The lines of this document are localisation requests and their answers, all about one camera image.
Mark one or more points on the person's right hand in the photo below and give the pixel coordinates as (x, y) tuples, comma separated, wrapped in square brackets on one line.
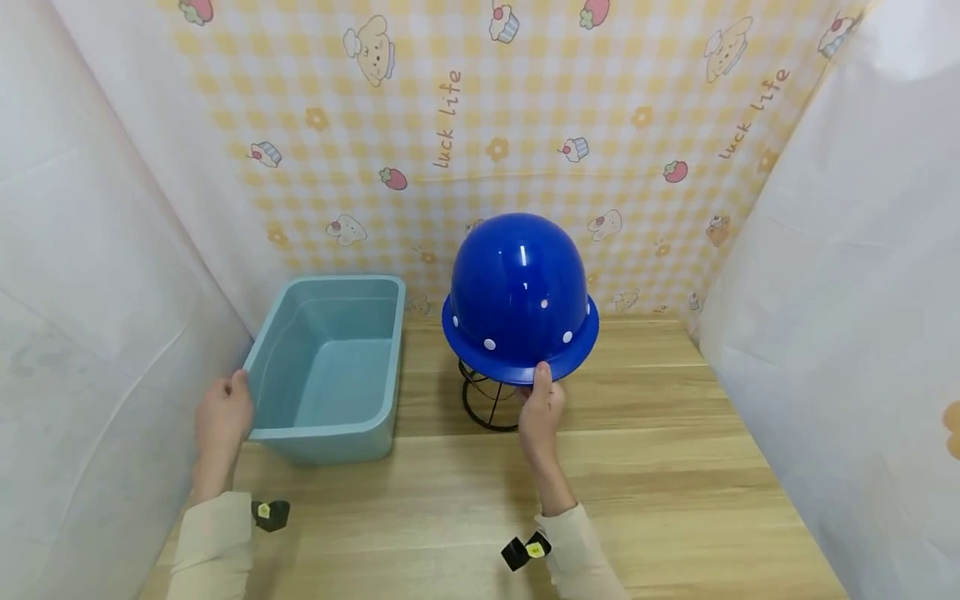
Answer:
[(541, 421)]

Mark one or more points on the black wrist band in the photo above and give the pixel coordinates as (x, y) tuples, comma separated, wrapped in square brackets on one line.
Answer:
[(525, 550), (271, 515)]

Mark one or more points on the person's left hand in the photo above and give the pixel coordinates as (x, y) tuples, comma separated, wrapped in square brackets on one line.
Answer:
[(221, 425)]

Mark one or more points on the light blue plastic tub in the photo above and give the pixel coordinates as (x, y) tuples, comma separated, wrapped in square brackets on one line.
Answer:
[(330, 367)]

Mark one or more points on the person's right thumb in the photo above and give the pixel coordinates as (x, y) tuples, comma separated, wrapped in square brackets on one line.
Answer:
[(542, 382)]

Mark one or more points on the blue hard hat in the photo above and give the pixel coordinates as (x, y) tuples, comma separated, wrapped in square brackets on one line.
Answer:
[(519, 300)]

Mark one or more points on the person's left thumb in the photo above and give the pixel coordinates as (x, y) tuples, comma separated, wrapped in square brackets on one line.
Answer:
[(241, 392)]

